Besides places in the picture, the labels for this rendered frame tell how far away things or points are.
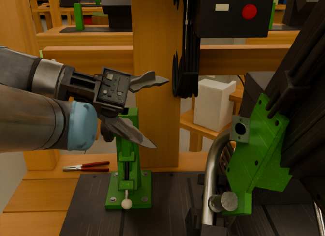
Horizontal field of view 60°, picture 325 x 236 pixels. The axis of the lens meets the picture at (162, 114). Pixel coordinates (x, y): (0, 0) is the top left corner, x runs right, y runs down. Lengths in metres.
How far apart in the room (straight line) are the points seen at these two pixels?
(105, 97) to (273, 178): 0.36
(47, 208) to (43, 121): 0.59
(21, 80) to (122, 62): 0.45
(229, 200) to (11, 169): 2.29
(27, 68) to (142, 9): 0.38
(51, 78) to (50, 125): 0.16
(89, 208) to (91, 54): 0.46
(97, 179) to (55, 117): 0.58
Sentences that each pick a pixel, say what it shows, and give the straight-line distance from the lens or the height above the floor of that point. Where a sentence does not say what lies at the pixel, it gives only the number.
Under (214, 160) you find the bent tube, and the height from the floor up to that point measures 1.08.
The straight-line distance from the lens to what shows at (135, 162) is 0.80.
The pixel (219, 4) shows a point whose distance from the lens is 0.70.
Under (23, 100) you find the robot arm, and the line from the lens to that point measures 0.34.
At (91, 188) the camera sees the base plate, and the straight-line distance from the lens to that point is 0.92.
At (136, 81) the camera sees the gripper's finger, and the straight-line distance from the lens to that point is 0.56.
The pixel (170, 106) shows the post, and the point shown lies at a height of 1.12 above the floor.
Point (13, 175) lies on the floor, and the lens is 2.64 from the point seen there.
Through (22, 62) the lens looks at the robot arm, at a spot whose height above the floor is 1.36.
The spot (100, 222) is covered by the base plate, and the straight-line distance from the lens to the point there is 0.82.
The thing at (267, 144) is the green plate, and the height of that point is 1.22.
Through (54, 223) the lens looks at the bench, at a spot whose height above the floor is 0.88.
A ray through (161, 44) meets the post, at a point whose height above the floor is 1.31.
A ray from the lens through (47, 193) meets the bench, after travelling 0.97.
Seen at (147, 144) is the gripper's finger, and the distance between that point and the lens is 0.55.
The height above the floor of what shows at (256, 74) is 1.24.
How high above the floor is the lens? 1.50
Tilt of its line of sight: 27 degrees down
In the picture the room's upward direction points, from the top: straight up
